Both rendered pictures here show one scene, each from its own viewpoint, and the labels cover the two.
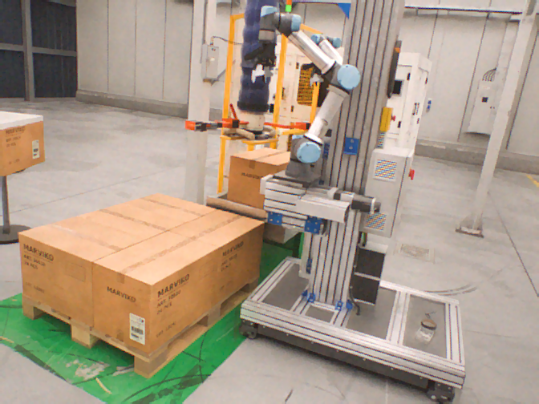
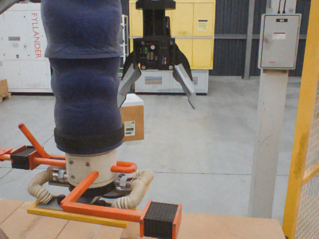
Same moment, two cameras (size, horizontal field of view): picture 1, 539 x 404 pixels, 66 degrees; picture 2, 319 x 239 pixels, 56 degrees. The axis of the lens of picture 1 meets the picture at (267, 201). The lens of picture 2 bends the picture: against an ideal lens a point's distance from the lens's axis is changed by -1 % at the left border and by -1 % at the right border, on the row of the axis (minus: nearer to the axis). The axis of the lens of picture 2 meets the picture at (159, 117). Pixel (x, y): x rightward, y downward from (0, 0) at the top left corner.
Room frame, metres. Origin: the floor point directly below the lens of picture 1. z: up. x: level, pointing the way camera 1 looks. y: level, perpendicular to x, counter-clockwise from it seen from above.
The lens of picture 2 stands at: (2.95, -0.79, 1.67)
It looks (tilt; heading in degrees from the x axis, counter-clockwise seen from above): 16 degrees down; 73
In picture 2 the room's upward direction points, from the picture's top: straight up
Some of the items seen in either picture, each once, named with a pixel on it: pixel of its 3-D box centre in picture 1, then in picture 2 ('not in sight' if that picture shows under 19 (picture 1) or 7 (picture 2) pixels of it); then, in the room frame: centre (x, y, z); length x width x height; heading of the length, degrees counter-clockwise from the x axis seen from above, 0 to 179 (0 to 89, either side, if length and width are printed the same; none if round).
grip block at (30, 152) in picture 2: (230, 123); (28, 157); (2.78, 0.30, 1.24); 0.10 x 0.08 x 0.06; 61
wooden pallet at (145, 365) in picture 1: (153, 291); not in sight; (2.55, 0.71, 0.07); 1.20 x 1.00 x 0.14; 155
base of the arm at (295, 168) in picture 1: (298, 166); not in sight; (2.34, -0.15, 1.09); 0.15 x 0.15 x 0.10
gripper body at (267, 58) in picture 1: (265, 54); not in sight; (2.16, 0.09, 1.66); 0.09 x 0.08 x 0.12; 70
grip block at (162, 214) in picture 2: (303, 125); (161, 219); (3.13, -0.20, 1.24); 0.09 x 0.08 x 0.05; 61
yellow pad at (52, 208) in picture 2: (261, 139); (81, 205); (2.95, 0.09, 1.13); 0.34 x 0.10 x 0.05; 151
